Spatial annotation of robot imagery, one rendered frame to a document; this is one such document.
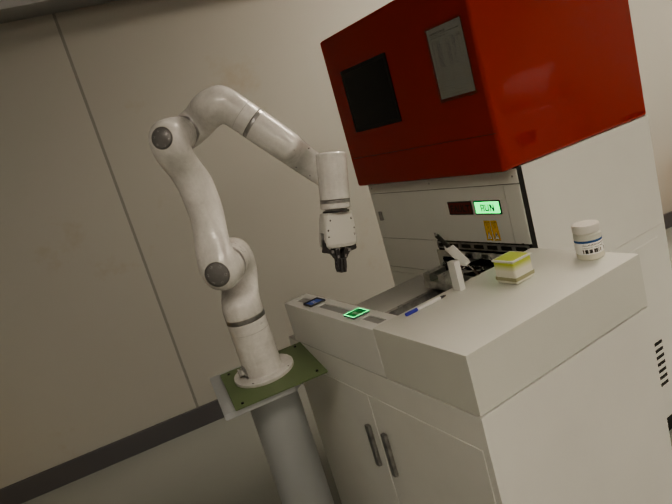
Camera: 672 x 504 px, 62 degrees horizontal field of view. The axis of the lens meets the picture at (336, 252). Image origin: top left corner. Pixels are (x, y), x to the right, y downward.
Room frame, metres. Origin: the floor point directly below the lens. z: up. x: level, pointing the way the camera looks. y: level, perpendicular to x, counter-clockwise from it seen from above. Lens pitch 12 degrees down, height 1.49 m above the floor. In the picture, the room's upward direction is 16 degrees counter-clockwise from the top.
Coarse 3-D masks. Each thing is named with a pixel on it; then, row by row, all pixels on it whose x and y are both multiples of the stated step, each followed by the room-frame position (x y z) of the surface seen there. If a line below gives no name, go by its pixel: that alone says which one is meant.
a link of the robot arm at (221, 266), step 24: (168, 120) 1.54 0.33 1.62; (168, 144) 1.51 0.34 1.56; (192, 144) 1.62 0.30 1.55; (168, 168) 1.56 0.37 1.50; (192, 168) 1.56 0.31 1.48; (192, 192) 1.58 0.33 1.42; (216, 192) 1.62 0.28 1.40; (192, 216) 1.59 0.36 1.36; (216, 216) 1.58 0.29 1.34; (216, 240) 1.56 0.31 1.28; (216, 264) 1.53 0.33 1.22; (240, 264) 1.57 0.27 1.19; (216, 288) 1.54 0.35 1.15
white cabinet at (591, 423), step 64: (640, 320) 1.36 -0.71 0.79; (320, 384) 1.79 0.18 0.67; (384, 384) 1.41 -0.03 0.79; (576, 384) 1.23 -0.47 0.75; (640, 384) 1.34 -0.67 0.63; (384, 448) 1.47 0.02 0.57; (448, 448) 1.21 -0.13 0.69; (512, 448) 1.12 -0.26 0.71; (576, 448) 1.21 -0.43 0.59; (640, 448) 1.31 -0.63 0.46
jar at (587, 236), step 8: (576, 224) 1.47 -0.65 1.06; (584, 224) 1.45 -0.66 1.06; (592, 224) 1.43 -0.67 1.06; (576, 232) 1.44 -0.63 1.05; (584, 232) 1.43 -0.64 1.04; (592, 232) 1.42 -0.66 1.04; (600, 232) 1.43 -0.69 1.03; (576, 240) 1.45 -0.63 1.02; (584, 240) 1.43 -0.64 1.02; (592, 240) 1.42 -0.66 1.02; (600, 240) 1.43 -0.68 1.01; (576, 248) 1.46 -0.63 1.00; (584, 248) 1.43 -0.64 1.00; (592, 248) 1.42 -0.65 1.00; (600, 248) 1.42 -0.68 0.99; (584, 256) 1.43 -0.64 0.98; (592, 256) 1.42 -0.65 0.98; (600, 256) 1.42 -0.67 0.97
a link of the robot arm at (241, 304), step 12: (240, 240) 1.69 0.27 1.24; (240, 252) 1.61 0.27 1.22; (252, 252) 1.71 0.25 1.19; (252, 264) 1.68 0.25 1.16; (252, 276) 1.67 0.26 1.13; (240, 288) 1.65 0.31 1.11; (252, 288) 1.64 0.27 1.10; (228, 300) 1.62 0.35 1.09; (240, 300) 1.60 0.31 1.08; (252, 300) 1.61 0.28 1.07; (228, 312) 1.59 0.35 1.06; (240, 312) 1.58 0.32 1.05; (252, 312) 1.59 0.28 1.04; (264, 312) 1.64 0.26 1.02; (228, 324) 1.61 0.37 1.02; (240, 324) 1.58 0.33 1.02
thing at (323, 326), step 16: (288, 304) 1.85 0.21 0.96; (320, 304) 1.75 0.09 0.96; (336, 304) 1.70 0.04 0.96; (304, 320) 1.77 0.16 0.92; (320, 320) 1.66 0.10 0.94; (336, 320) 1.56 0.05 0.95; (352, 320) 1.51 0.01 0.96; (368, 320) 1.48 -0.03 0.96; (384, 320) 1.45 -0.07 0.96; (304, 336) 1.80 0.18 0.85; (320, 336) 1.69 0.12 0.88; (336, 336) 1.59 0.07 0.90; (352, 336) 1.50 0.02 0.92; (368, 336) 1.42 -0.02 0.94; (336, 352) 1.62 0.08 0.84; (352, 352) 1.53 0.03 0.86; (368, 352) 1.44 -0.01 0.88; (368, 368) 1.47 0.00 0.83
